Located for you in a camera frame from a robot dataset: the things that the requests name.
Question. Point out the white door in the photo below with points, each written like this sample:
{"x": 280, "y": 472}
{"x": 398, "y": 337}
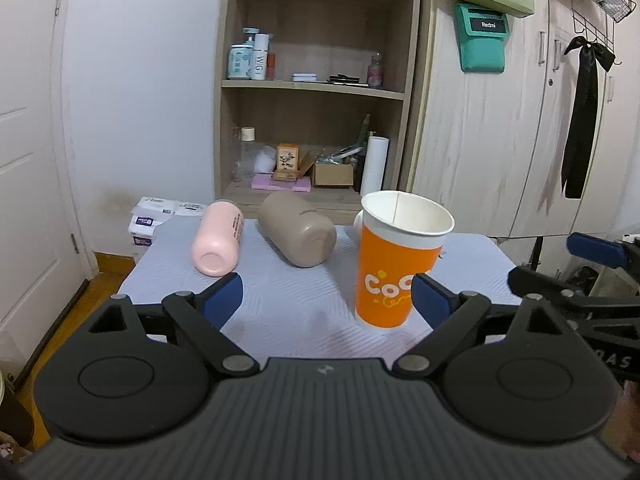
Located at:
{"x": 30, "y": 160}

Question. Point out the open cardboard box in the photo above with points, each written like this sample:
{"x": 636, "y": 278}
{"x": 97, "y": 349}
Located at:
{"x": 332, "y": 174}

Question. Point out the wooden shelf unit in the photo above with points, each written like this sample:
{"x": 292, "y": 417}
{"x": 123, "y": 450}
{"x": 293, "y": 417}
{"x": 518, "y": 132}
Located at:
{"x": 320, "y": 110}

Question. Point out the brown flower print box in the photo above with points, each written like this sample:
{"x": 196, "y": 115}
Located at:
{"x": 287, "y": 161}

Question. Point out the small white cup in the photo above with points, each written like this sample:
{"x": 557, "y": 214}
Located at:
{"x": 265, "y": 160}

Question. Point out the pink insulated cup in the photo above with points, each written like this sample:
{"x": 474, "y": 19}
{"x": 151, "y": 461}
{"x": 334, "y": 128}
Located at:
{"x": 219, "y": 237}

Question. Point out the white tube bottle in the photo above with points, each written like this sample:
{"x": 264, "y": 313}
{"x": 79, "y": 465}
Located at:
{"x": 260, "y": 57}

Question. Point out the flat white tin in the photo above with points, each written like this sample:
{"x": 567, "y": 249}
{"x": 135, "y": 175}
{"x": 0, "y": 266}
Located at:
{"x": 305, "y": 77}

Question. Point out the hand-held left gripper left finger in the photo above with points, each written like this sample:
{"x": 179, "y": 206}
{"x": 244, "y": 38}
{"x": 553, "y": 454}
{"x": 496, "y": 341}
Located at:
{"x": 226, "y": 297}

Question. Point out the white tissue pack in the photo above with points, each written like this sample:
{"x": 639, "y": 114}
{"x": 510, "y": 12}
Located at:
{"x": 190, "y": 208}

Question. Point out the pale grey table mat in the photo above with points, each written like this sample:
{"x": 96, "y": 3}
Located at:
{"x": 300, "y": 300}

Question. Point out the wooden wardrobe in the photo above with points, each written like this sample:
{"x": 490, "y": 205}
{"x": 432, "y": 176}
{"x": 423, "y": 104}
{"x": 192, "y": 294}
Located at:
{"x": 500, "y": 135}

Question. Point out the taupe insulated cup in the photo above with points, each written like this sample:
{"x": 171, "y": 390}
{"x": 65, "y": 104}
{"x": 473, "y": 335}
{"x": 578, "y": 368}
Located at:
{"x": 297, "y": 227}

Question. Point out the small orange bottle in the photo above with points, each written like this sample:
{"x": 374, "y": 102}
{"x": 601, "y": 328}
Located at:
{"x": 271, "y": 66}

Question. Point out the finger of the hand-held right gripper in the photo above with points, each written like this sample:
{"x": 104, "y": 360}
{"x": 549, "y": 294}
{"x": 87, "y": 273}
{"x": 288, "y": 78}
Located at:
{"x": 595, "y": 250}
{"x": 537, "y": 282}

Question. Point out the clear bottle cream cap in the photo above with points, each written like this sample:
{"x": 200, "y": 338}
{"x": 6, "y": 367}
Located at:
{"x": 245, "y": 155}

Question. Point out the dark tall bottle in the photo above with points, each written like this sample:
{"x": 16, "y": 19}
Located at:
{"x": 361, "y": 160}

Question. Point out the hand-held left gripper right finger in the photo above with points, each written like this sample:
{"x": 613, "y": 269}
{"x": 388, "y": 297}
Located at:
{"x": 429, "y": 297}

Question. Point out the pink flat pad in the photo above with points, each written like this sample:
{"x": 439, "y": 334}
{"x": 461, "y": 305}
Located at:
{"x": 277, "y": 183}

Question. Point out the orange paper cup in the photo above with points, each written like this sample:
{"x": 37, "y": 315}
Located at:
{"x": 395, "y": 265}

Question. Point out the white paper roll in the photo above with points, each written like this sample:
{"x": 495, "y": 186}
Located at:
{"x": 375, "y": 162}

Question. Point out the pink jar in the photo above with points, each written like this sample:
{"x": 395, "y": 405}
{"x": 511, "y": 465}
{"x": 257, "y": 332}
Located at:
{"x": 375, "y": 71}

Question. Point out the purple label tissue pack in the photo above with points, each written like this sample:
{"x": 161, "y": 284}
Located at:
{"x": 146, "y": 222}

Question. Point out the black ribbon bow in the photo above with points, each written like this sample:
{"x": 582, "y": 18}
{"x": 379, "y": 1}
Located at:
{"x": 582, "y": 110}

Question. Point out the teal label pump bottle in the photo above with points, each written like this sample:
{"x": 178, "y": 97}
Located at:
{"x": 239, "y": 60}

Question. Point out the black flat items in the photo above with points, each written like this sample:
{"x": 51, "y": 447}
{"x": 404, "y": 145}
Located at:
{"x": 344, "y": 79}

